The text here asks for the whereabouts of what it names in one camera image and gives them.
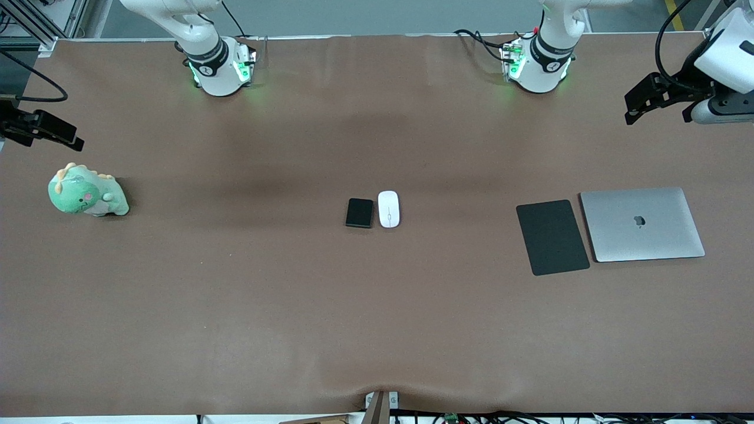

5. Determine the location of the white computer mouse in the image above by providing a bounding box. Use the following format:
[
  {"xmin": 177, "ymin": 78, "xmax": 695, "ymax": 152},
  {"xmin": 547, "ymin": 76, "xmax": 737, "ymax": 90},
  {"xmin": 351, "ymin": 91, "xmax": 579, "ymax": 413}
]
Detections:
[{"xmin": 378, "ymin": 190, "xmax": 401, "ymax": 229}]

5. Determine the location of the black phone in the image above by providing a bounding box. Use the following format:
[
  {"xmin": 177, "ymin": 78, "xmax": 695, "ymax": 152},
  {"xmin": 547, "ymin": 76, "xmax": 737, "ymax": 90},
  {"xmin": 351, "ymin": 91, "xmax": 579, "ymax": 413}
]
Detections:
[{"xmin": 345, "ymin": 198, "xmax": 375, "ymax": 229}]

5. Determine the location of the black mouse pad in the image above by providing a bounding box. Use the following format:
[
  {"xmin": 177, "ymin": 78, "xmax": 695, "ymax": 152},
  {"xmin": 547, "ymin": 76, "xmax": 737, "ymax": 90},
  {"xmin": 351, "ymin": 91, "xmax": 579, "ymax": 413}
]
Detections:
[{"xmin": 516, "ymin": 199, "xmax": 591, "ymax": 277}]

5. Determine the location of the green dinosaur plush toy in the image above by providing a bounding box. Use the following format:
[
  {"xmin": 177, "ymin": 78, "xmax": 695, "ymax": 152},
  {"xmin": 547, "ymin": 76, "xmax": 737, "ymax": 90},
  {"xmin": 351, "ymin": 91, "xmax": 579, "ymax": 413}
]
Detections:
[{"xmin": 48, "ymin": 162, "xmax": 130, "ymax": 217}]

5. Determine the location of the silver laptop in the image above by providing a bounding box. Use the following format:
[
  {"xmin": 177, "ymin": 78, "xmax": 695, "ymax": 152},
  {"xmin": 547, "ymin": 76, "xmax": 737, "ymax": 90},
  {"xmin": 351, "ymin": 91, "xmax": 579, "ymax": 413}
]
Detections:
[{"xmin": 580, "ymin": 187, "xmax": 706, "ymax": 263}]

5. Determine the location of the brown table cover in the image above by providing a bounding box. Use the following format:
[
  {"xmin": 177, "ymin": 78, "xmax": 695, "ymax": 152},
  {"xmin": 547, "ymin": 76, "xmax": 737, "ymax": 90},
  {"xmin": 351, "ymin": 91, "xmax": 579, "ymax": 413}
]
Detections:
[{"xmin": 0, "ymin": 32, "xmax": 754, "ymax": 418}]

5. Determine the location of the black left arm base cable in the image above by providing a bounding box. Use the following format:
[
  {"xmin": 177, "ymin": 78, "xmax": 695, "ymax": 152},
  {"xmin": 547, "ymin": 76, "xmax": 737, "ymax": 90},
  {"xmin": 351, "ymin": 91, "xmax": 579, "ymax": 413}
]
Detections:
[{"xmin": 452, "ymin": 28, "xmax": 534, "ymax": 62}]

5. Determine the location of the black arm base cable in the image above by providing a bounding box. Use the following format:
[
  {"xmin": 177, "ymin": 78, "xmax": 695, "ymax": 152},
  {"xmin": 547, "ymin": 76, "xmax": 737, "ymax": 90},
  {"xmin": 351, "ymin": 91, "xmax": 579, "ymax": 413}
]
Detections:
[
  {"xmin": 452, "ymin": 28, "xmax": 534, "ymax": 62},
  {"xmin": 219, "ymin": 0, "xmax": 247, "ymax": 38}
]

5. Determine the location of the black right arm base cable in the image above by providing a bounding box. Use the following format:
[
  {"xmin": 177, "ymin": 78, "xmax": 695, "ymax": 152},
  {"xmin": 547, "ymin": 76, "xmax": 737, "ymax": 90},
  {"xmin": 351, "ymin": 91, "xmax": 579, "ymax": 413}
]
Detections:
[{"xmin": 219, "ymin": 0, "xmax": 247, "ymax": 38}]

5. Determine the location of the camera mount post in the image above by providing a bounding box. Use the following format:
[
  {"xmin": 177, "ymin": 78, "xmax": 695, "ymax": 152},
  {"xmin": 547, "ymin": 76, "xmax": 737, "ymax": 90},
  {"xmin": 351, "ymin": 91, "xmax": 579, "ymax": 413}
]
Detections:
[{"xmin": 364, "ymin": 390, "xmax": 400, "ymax": 424}]

